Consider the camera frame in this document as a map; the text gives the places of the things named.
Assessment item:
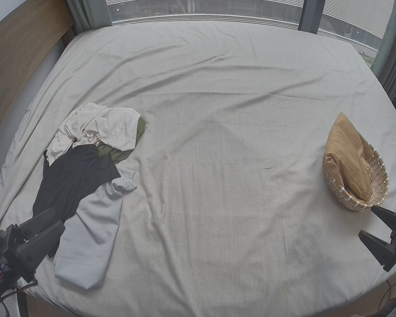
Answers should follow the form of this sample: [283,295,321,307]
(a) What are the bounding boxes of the tan shorts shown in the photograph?
[324,112,375,201]

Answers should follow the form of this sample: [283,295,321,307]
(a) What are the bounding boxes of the window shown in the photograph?
[99,0,395,55]

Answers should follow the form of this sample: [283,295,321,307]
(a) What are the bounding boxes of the white garment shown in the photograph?
[46,102,142,165]

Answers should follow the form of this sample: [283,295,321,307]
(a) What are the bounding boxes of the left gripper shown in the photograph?
[0,208,66,282]

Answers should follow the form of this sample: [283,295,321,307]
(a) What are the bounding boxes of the pale blue garment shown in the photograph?
[54,168,137,290]

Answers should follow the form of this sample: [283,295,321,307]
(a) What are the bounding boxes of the round woven basket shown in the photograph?
[322,142,390,212]

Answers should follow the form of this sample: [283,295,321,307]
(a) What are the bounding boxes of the grey-green curtain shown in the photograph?
[371,0,396,93]
[58,0,113,34]

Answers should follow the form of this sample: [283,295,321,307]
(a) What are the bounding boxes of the bed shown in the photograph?
[0,0,396,317]

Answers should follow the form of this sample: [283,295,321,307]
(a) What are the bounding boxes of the black garment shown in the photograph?
[32,144,121,225]

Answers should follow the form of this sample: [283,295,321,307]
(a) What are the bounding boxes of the green garment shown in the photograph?
[97,117,146,164]

